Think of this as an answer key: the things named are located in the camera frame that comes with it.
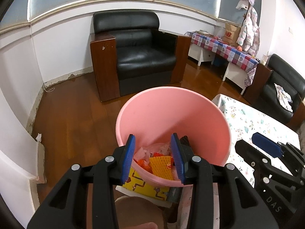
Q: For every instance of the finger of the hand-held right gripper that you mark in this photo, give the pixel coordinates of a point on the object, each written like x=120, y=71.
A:
x=274, y=186
x=266, y=144

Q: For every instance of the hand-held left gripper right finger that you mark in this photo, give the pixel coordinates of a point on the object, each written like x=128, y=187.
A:
x=177, y=157

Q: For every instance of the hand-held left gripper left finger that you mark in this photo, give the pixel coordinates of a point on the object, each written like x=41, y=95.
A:
x=128, y=157

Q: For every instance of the red foam net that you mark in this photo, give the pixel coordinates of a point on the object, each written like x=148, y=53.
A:
x=144, y=163

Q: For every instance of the yellow foam net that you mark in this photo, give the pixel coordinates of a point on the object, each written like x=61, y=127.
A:
x=162, y=167

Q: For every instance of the black foam net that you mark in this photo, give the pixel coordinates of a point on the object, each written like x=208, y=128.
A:
x=184, y=139

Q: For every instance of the clear plastic bag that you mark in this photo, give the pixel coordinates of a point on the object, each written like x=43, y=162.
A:
x=154, y=149

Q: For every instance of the pink plastic bucket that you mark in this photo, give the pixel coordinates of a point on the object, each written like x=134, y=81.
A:
x=166, y=114

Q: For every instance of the yellow patterned box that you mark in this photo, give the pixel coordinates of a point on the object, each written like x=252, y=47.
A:
x=143, y=186

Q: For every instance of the white printed cloth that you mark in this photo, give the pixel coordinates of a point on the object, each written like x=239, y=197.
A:
x=283, y=97

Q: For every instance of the round brown stool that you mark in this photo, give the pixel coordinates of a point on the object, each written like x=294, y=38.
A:
x=133, y=210

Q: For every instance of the black leather armchair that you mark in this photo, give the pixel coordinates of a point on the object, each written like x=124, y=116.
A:
x=143, y=59
x=278, y=76

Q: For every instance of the white low table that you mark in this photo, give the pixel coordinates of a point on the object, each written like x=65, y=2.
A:
x=236, y=74

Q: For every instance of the plastic cup with straw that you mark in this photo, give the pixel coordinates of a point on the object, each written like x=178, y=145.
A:
x=264, y=59

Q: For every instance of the white paper scrap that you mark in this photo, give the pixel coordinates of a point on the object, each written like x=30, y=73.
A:
x=39, y=137

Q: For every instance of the orange fruit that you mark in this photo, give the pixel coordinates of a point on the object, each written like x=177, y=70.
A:
x=239, y=48

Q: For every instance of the checkered cloth side table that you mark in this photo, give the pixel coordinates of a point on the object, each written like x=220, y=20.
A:
x=221, y=47

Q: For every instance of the white printed puffer jacket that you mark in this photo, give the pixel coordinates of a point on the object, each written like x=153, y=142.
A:
x=249, y=33

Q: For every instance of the brown paper bag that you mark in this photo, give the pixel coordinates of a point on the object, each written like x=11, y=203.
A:
x=230, y=34

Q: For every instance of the white hat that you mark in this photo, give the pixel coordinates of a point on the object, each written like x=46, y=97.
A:
x=241, y=4

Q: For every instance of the white wall outlet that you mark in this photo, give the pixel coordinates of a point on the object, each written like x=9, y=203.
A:
x=290, y=30

